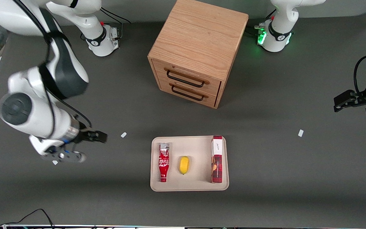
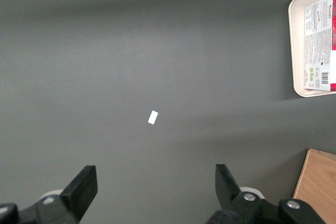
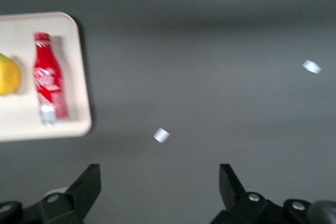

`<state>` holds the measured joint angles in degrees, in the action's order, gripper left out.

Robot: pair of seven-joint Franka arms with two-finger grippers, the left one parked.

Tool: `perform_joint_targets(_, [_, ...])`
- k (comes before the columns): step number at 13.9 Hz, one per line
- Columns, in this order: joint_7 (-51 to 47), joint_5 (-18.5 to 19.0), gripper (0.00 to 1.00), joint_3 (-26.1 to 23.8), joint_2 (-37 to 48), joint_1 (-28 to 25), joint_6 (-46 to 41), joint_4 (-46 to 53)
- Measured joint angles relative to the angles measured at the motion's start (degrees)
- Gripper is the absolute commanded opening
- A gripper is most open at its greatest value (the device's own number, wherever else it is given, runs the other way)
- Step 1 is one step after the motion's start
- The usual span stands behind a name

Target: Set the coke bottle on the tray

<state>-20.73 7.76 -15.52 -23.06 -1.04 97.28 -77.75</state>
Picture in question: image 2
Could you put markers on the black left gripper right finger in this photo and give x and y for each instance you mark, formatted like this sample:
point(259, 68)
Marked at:
point(228, 190)

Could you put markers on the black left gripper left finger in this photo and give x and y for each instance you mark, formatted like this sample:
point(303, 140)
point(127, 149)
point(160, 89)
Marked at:
point(78, 190)

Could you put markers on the beige plastic tray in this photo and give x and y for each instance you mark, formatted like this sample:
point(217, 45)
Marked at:
point(296, 51)

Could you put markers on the wooden two-drawer cabinet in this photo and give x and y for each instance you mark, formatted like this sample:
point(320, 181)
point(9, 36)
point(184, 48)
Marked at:
point(317, 182)

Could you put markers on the small white tape piece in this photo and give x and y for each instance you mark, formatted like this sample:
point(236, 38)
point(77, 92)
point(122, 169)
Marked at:
point(153, 117)

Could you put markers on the red and white snack box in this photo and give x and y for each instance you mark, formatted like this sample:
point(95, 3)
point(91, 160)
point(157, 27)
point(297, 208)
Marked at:
point(319, 37)

